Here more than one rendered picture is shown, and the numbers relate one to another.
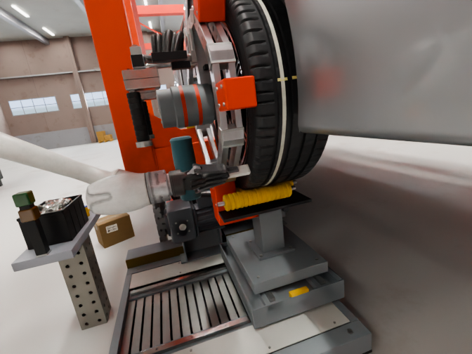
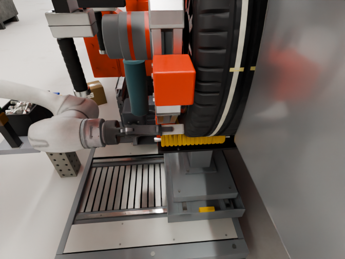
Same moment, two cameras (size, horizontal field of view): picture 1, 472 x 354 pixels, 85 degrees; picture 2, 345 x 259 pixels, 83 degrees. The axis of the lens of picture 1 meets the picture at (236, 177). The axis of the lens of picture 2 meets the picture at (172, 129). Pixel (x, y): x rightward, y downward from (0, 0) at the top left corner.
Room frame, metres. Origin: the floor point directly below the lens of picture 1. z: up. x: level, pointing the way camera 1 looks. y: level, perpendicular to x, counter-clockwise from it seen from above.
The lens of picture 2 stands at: (0.30, -0.09, 1.02)
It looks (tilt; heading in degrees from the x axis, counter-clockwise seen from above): 40 degrees down; 10
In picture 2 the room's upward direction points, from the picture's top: straight up
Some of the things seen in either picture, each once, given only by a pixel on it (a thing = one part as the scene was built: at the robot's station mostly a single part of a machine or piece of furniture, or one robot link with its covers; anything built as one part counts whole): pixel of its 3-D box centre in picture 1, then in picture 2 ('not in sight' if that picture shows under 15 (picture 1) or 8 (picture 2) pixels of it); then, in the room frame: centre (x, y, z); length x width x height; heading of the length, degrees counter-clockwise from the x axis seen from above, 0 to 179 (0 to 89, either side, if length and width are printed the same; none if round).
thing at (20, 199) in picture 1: (24, 198); not in sight; (0.76, 0.64, 0.64); 0.04 x 0.04 x 0.04; 14
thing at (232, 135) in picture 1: (209, 103); (162, 36); (0.96, 0.06, 0.85); 0.54 x 0.07 x 0.54; 14
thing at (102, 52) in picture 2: (145, 119); (100, 32); (1.06, 0.33, 0.83); 0.04 x 0.04 x 0.16
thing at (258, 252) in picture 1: (267, 226); (199, 148); (1.00, -0.11, 0.32); 0.40 x 0.30 x 0.28; 14
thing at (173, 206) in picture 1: (209, 225); (157, 123); (1.25, 0.17, 0.26); 0.42 x 0.18 x 0.35; 104
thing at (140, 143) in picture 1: (138, 118); (74, 66); (0.73, 0.24, 0.83); 0.04 x 0.04 x 0.16
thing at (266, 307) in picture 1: (272, 265); (196, 172); (1.00, -0.11, 0.13); 0.50 x 0.36 x 0.10; 14
